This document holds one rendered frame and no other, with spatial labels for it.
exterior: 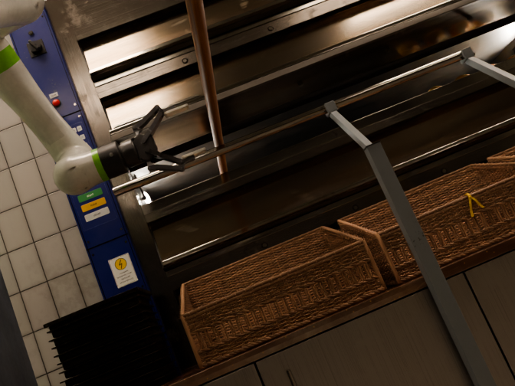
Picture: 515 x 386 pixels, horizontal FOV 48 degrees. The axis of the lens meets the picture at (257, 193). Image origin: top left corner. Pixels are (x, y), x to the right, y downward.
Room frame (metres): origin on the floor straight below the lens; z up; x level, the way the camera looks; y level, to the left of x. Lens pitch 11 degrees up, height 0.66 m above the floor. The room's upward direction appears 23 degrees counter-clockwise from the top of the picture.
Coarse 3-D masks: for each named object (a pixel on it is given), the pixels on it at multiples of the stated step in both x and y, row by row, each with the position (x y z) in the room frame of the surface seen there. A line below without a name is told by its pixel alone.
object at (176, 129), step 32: (480, 0) 2.05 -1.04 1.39; (512, 0) 2.15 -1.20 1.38; (384, 32) 2.01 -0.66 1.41; (416, 32) 2.08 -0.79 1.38; (448, 32) 2.18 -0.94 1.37; (320, 64) 2.01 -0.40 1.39; (352, 64) 2.10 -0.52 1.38; (384, 64) 2.20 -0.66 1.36; (224, 96) 1.95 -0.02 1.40; (256, 96) 2.03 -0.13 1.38; (288, 96) 2.13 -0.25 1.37; (160, 128) 1.96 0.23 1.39; (192, 128) 2.05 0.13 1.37
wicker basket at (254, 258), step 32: (256, 256) 2.05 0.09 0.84; (288, 256) 2.05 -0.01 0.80; (320, 256) 2.05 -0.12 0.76; (352, 256) 1.62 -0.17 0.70; (192, 288) 2.02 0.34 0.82; (256, 288) 1.59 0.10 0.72; (288, 288) 1.60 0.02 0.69; (320, 288) 1.61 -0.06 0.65; (352, 288) 1.61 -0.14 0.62; (384, 288) 1.62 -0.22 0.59; (192, 320) 1.57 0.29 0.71; (224, 320) 1.58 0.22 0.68; (256, 320) 1.99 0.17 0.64; (288, 320) 1.60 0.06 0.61; (224, 352) 1.57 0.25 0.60
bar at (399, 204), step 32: (448, 64) 1.80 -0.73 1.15; (480, 64) 1.74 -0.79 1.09; (352, 96) 1.76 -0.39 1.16; (288, 128) 1.75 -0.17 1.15; (352, 128) 1.64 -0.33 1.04; (384, 160) 1.52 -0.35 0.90; (384, 192) 1.55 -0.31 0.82; (416, 224) 1.53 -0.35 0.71; (416, 256) 1.54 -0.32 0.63; (448, 288) 1.53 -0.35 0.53; (448, 320) 1.52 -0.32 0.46; (480, 352) 1.53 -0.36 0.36; (480, 384) 1.52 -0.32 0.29
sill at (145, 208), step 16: (496, 64) 2.19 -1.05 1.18; (512, 64) 2.20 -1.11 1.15; (464, 80) 2.18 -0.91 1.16; (480, 80) 2.19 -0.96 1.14; (416, 96) 2.16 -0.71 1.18; (432, 96) 2.17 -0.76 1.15; (384, 112) 2.15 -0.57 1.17; (400, 112) 2.15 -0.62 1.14; (336, 128) 2.13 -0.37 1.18; (304, 144) 2.12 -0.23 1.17; (320, 144) 2.12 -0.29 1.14; (256, 160) 2.10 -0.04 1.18; (272, 160) 2.10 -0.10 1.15; (224, 176) 2.09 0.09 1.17; (240, 176) 2.09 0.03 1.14; (176, 192) 2.07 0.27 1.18; (192, 192) 2.08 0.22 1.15; (144, 208) 2.06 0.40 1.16; (160, 208) 2.06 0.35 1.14
